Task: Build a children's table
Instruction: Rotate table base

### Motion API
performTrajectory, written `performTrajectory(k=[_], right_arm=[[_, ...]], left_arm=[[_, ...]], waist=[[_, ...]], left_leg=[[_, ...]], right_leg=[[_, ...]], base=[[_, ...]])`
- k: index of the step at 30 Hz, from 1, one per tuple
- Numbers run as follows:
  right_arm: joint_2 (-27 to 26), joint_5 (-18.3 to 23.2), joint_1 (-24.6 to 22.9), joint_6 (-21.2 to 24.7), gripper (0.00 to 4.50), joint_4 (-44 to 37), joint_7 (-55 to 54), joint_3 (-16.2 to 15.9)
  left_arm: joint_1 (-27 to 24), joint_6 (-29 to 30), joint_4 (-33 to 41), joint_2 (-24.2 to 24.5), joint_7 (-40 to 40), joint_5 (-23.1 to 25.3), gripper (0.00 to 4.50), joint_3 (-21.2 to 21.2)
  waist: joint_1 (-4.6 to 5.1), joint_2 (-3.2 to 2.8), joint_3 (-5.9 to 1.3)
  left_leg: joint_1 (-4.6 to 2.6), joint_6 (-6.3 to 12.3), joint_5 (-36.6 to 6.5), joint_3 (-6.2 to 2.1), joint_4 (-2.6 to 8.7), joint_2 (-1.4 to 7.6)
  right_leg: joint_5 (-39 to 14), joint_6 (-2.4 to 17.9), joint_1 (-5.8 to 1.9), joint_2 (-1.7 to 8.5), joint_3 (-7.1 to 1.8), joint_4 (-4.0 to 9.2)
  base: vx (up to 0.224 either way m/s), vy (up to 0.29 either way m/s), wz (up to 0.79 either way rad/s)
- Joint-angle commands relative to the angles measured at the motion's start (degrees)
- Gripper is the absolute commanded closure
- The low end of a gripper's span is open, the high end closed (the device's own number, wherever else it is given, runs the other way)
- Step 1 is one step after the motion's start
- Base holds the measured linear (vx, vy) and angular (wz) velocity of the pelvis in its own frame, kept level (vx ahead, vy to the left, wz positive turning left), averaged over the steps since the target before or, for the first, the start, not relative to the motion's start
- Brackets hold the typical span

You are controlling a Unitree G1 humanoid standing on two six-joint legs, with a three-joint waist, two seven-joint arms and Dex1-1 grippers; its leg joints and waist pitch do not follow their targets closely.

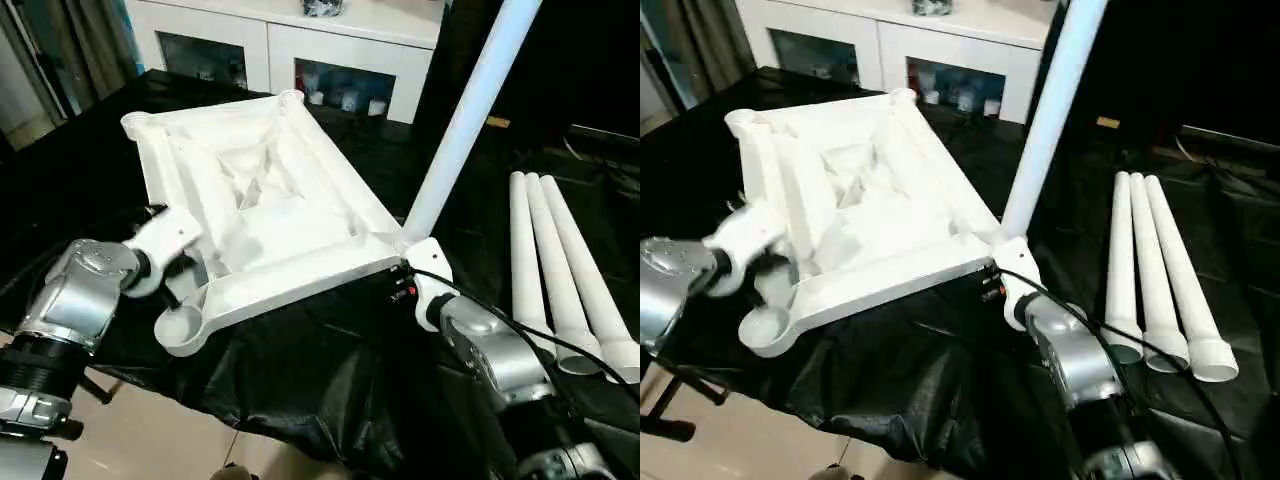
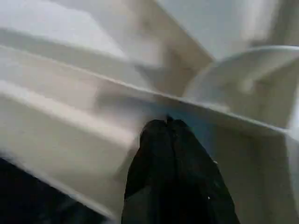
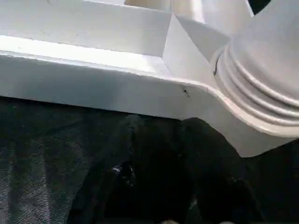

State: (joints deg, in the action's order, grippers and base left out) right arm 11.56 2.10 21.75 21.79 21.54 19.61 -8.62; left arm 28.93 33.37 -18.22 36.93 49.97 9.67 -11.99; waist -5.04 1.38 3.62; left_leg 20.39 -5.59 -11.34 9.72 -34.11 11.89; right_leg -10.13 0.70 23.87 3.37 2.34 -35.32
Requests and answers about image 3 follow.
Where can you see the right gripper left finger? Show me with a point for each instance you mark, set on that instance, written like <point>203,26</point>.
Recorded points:
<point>105,175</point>

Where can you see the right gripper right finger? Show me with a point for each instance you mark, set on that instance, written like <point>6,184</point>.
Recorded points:
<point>217,175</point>

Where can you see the white plastic table top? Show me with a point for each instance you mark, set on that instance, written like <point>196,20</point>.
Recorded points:
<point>93,81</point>

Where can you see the black work mat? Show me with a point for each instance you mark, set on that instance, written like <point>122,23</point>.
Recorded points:
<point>35,151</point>

